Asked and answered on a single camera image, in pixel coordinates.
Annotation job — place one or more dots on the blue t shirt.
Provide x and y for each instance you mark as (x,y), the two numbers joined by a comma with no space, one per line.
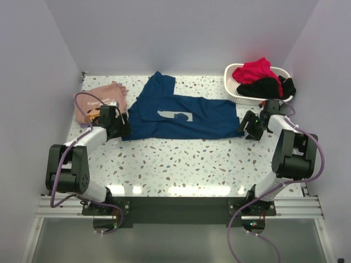
(159,113)

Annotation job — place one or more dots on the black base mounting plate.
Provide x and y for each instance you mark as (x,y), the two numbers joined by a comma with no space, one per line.
(180,210)

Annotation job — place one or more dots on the aluminium frame rail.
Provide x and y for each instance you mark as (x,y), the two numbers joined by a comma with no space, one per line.
(71,208)

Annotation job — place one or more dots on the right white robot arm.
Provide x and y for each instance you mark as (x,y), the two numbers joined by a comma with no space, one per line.
(294,156)

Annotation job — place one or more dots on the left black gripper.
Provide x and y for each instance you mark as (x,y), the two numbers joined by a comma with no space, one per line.
(125,129)

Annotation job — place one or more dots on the white plastic basket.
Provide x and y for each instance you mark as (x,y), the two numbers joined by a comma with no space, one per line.
(231,85)

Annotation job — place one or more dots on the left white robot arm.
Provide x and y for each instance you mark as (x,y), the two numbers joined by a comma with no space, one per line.
(68,164)

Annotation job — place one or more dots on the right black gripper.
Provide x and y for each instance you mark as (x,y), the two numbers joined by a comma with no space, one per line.
(249,116)

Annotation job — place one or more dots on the red t shirt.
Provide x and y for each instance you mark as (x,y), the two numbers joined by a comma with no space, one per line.
(253,71)

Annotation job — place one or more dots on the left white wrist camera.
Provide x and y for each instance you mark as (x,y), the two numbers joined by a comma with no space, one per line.
(113,103)

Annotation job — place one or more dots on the black t shirt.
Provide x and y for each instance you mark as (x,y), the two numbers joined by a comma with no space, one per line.
(267,88)

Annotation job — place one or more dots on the folded pink t shirt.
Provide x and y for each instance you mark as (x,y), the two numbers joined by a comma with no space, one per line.
(90,104)

